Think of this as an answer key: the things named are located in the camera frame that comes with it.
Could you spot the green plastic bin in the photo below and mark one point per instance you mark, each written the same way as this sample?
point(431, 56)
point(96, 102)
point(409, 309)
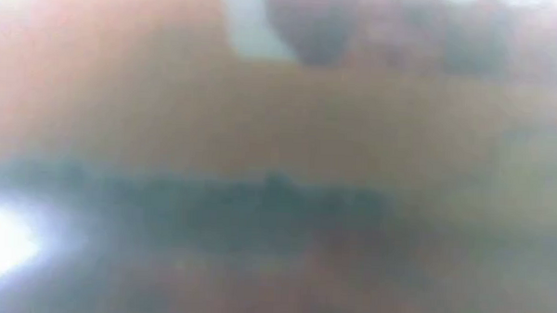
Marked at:
point(211, 210)

